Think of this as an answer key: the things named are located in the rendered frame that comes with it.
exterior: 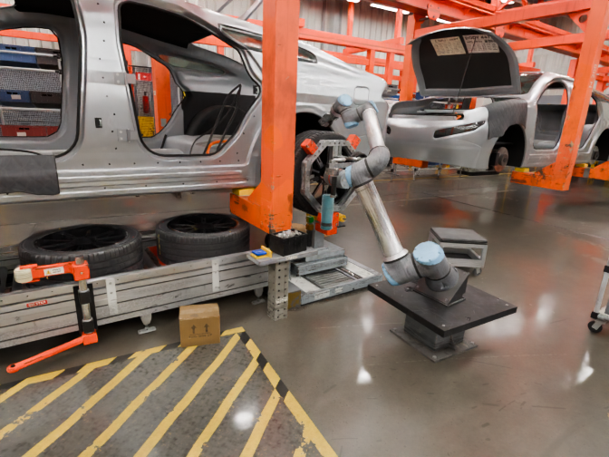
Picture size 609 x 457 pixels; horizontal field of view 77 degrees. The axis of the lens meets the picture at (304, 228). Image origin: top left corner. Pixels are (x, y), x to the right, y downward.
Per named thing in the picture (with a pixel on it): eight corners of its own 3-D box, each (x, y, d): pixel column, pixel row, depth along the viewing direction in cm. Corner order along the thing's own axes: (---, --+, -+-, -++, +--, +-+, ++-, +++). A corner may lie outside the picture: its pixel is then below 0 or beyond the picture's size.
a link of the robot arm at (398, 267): (420, 282, 209) (364, 157, 203) (391, 292, 216) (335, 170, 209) (420, 273, 223) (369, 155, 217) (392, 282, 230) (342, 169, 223)
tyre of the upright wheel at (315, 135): (261, 162, 285) (300, 226, 321) (276, 167, 266) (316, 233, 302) (322, 112, 304) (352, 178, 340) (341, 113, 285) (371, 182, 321)
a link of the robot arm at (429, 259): (453, 274, 209) (443, 256, 198) (423, 284, 215) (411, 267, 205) (446, 253, 220) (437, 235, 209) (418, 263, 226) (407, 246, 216)
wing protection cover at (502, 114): (501, 139, 513) (509, 98, 499) (525, 140, 489) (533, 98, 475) (470, 138, 474) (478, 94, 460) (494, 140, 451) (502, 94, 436)
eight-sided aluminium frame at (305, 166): (353, 207, 315) (359, 140, 299) (359, 209, 310) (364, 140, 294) (298, 213, 285) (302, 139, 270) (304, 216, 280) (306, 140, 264)
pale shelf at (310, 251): (303, 247, 261) (304, 242, 260) (317, 255, 248) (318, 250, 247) (246, 257, 237) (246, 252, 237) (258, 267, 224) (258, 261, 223)
